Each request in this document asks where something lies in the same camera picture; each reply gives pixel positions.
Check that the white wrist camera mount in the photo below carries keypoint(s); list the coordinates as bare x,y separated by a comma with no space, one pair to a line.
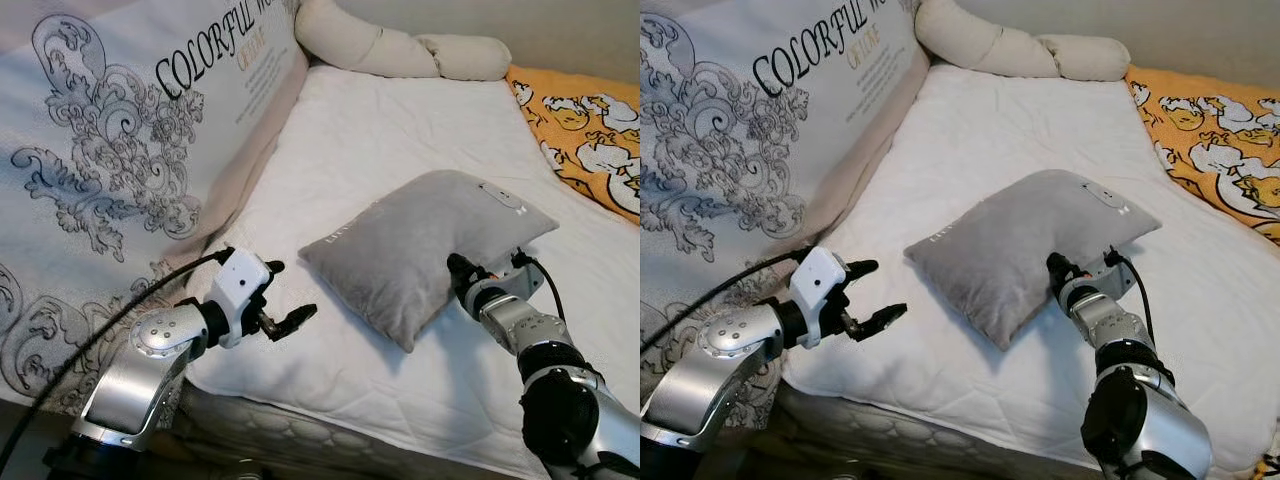
512,290
240,285
1115,292
818,285

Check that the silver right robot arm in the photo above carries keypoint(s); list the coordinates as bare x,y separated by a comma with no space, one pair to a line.
570,400
1150,410

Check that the long cream bolster pillow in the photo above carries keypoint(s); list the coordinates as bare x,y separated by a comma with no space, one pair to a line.
350,40
980,40

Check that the yellow cartoon egg blanket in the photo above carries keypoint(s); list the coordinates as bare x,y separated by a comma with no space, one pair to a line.
1210,140
580,130

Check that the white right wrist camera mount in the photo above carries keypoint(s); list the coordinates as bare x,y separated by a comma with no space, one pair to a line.
1115,292
512,290

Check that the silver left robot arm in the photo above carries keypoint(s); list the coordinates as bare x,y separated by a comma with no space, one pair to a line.
140,360
720,360

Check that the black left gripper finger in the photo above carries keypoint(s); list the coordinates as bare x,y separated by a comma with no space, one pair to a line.
298,319
862,267
885,319
273,267

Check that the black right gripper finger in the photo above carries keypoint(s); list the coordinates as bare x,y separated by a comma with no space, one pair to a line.
460,268
1060,267

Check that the white quilted bed mattress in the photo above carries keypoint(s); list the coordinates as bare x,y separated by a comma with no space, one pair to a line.
400,130
1000,130

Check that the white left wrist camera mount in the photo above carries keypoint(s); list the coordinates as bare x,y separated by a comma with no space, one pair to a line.
818,285
240,285

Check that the grey square pillow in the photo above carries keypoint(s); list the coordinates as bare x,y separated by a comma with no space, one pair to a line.
400,260
1000,260

